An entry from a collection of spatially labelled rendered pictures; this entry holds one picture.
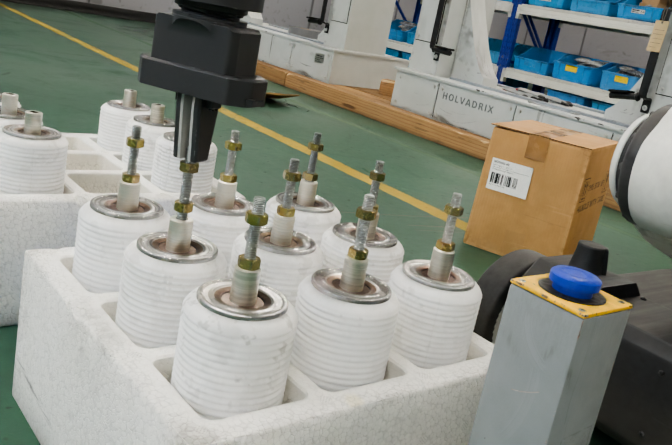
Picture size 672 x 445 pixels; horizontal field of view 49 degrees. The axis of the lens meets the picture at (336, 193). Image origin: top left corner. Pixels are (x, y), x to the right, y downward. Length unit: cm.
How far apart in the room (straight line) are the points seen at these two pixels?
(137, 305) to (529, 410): 35
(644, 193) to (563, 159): 90
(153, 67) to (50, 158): 42
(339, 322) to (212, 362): 12
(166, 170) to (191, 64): 52
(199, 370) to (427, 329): 24
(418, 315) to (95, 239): 33
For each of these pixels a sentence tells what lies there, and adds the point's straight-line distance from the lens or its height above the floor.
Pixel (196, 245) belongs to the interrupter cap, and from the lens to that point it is 72.
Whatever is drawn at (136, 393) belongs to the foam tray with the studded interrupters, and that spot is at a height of 17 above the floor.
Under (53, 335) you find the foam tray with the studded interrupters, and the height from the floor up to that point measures 13.
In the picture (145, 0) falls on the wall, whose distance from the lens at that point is 736.
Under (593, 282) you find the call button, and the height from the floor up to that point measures 33.
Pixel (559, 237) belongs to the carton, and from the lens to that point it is 175.
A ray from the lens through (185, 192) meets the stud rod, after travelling 69.
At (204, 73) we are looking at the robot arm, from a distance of 64.
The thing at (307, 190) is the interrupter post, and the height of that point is 27.
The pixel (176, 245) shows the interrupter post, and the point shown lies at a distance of 70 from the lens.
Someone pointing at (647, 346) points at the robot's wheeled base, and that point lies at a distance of 97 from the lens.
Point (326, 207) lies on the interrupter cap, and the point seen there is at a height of 25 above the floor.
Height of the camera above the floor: 50
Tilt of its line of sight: 14 degrees down
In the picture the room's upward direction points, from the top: 11 degrees clockwise
